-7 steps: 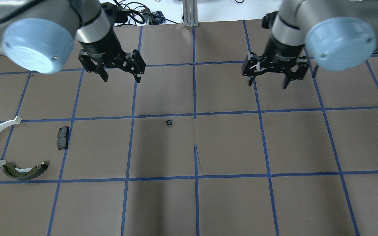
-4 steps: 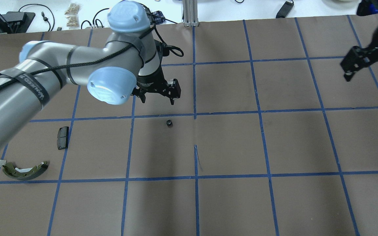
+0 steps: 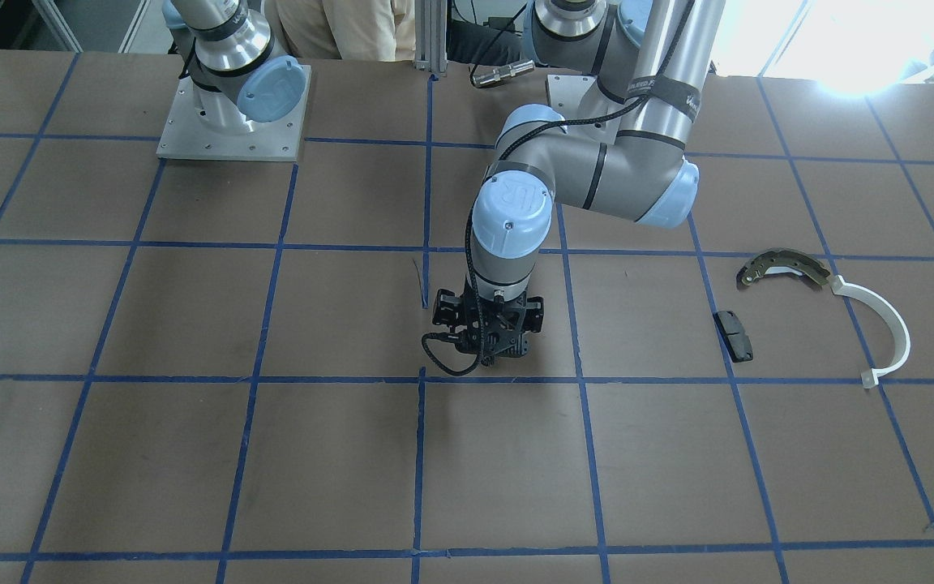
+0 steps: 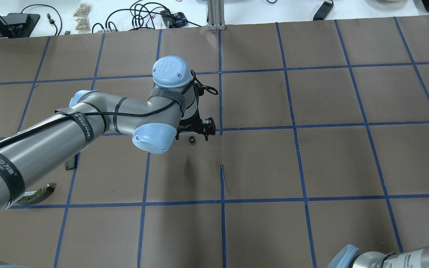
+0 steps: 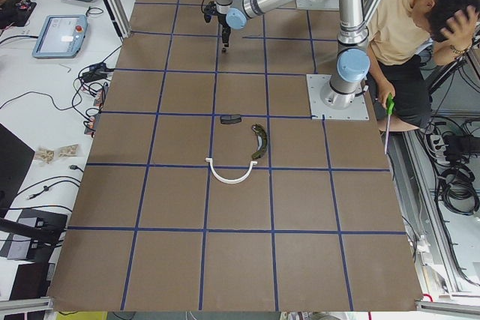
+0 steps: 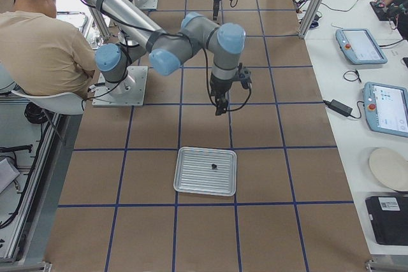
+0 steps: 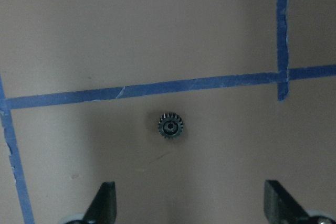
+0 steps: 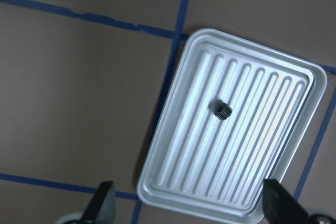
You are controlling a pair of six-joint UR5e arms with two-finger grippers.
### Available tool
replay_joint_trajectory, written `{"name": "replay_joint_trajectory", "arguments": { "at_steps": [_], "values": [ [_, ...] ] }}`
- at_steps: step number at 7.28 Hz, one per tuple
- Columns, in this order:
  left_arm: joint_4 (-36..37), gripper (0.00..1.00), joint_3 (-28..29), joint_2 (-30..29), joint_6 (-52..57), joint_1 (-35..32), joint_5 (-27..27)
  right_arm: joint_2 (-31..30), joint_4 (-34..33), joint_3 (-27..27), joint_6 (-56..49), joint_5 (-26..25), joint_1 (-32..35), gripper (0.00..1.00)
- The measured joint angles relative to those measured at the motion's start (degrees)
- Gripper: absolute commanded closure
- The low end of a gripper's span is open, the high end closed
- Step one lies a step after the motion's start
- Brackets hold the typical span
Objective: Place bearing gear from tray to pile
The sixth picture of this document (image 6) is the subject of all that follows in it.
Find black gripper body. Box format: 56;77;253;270
213;0;220;14
210;79;230;105

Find silver metal tray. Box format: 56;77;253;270
173;147;237;197

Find black power adapter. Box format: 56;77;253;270
323;99;353;117

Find upper teach pendant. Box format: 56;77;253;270
335;28;388;65

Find teach pendant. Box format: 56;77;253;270
363;82;407;137
335;28;388;65

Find white chair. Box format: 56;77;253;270
11;89;87;142

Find lower teach pendant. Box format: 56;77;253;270
363;82;407;137

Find seated person in beige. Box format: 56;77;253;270
1;0;97;99

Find beige round plate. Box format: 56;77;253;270
368;148;407;192

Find black laptop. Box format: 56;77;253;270
365;196;407;246

